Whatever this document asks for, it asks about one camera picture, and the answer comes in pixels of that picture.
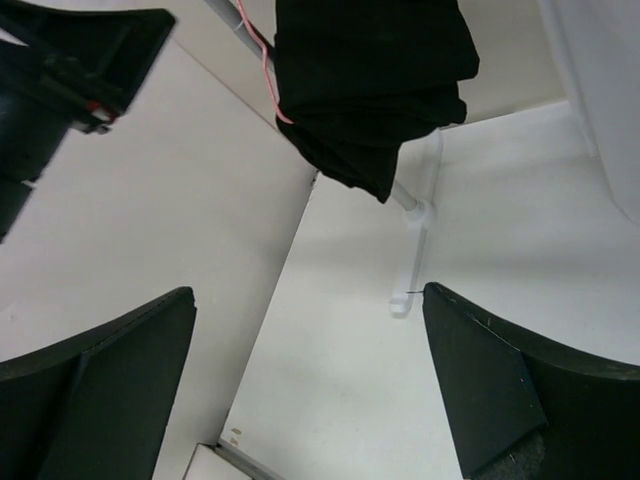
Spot white camisole top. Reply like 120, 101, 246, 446
538, 1, 639, 222

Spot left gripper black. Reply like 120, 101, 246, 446
1, 7, 177, 237

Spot aluminium rail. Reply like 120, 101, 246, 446
204, 440, 284, 480

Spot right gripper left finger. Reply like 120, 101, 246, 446
1, 287, 196, 479

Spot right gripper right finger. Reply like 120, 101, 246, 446
422, 282, 639, 479

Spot black trousers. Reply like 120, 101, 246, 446
273, 0, 480, 203

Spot left rack pole with foot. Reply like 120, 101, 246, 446
206, 0, 443, 319

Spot pink wire hanger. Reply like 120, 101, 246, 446
235, 0, 293, 125

